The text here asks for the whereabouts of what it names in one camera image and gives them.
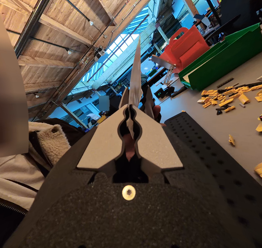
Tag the long black brick beam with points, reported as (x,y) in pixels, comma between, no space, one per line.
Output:
(245,86)

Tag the white paper pad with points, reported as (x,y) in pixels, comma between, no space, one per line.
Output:
(185,79)

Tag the ceiling projector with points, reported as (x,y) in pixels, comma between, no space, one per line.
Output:
(100,54)

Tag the person's left hand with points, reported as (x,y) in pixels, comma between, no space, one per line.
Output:
(157,113)

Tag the small yellow brick piece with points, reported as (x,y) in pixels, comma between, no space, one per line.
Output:
(258,169)
(231,140)

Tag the dark sherpa-lined jacket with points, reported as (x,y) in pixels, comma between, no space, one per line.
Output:
(37,158)

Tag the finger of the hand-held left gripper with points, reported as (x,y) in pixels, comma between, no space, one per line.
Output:
(124,98)
(148,103)

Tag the small black perforated beam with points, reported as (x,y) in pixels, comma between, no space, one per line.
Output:
(225,82)

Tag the orange plastic carry case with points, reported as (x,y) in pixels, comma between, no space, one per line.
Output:
(184,47)

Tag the black studded mat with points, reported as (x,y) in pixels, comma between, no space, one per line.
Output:
(213,162)

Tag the printed sticker sheet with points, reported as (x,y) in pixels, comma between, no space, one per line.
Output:
(135,84)

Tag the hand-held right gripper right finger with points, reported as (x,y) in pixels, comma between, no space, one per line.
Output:
(159,150)

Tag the pile of yellow brick pieces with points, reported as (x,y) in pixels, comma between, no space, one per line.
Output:
(229,96)

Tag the green plastic bin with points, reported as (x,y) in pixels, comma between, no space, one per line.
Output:
(221,58)

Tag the small black device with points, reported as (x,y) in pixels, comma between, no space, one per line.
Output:
(160,92)

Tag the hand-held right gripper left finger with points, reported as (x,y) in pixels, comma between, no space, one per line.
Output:
(100,150)

